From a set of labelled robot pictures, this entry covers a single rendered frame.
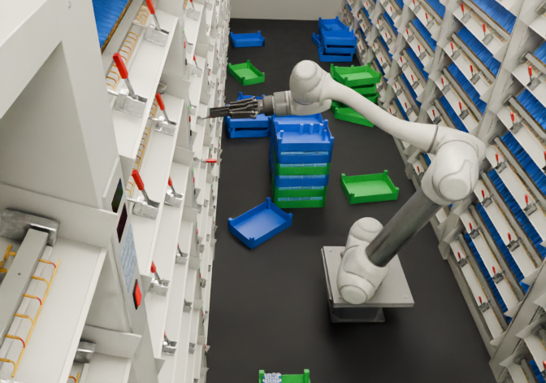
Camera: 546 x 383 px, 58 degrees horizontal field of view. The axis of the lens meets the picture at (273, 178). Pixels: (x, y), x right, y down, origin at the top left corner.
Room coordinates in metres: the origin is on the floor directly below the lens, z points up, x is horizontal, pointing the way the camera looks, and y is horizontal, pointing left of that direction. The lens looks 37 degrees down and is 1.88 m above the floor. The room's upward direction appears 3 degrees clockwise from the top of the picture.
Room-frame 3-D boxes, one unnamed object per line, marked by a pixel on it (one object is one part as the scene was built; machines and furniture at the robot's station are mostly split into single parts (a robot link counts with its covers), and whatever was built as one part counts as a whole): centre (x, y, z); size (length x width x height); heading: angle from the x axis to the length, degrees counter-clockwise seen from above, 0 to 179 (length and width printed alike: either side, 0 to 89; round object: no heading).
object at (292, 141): (2.31, -0.15, 0.44); 0.30 x 0.20 x 0.08; 97
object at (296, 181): (2.31, -0.15, 0.20); 0.30 x 0.20 x 0.08; 97
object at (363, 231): (1.54, -0.42, 0.39); 0.18 x 0.16 x 0.22; 164
